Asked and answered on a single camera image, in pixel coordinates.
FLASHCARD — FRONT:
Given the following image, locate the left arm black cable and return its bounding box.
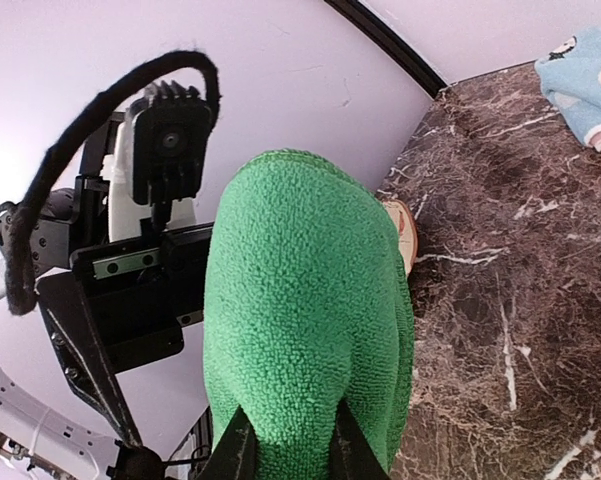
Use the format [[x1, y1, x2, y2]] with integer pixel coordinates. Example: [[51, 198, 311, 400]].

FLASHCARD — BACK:
[[0, 49, 224, 316]]

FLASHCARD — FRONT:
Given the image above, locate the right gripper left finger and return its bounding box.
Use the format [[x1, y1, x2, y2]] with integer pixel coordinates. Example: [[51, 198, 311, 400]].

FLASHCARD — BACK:
[[197, 407, 257, 480]]

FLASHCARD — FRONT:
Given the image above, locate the light blue patterned towel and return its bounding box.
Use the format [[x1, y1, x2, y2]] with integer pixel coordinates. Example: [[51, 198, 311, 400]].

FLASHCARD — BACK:
[[534, 27, 601, 152]]

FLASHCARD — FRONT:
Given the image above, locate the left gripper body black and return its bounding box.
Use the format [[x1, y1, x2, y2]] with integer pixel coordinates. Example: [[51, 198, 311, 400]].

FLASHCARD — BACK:
[[71, 224, 213, 373]]

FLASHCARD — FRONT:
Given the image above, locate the beige embroidered round cloth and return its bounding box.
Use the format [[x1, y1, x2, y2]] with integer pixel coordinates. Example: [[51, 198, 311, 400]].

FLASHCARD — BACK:
[[383, 199, 418, 276]]

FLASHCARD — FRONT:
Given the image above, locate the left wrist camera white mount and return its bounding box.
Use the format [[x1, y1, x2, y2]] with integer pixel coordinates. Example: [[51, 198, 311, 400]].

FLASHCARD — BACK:
[[104, 81, 213, 242]]

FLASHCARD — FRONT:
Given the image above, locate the green towel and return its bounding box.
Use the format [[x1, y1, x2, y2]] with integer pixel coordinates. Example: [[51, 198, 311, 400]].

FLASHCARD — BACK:
[[203, 150, 414, 479]]

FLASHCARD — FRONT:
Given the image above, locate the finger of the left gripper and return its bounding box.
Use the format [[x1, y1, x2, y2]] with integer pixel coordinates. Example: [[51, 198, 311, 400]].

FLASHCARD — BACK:
[[36, 272, 143, 448]]

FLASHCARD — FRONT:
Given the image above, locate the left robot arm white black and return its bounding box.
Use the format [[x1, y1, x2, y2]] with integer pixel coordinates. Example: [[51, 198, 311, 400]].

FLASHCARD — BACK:
[[0, 251, 211, 479]]

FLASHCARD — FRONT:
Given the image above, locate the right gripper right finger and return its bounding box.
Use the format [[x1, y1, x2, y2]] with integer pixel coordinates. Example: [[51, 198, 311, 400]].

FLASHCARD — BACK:
[[328, 400, 389, 480]]

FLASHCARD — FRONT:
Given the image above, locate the left black frame post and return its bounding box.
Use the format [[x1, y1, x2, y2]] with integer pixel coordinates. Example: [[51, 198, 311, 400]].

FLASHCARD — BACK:
[[325, 0, 448, 99]]

